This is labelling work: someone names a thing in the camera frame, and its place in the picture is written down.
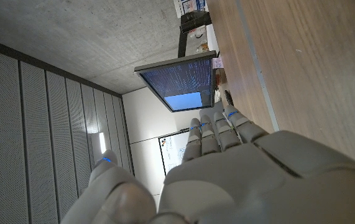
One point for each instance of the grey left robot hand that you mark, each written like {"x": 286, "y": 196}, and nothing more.
{"x": 242, "y": 186}

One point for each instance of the black remote control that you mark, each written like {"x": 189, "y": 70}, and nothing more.
{"x": 228, "y": 98}

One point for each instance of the black computer monitor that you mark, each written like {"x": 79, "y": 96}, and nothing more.
{"x": 180, "y": 84}

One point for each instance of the white paper sheets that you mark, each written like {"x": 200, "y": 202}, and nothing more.
{"x": 212, "y": 39}

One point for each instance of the wall whiteboard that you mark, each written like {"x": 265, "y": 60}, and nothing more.
{"x": 172, "y": 152}

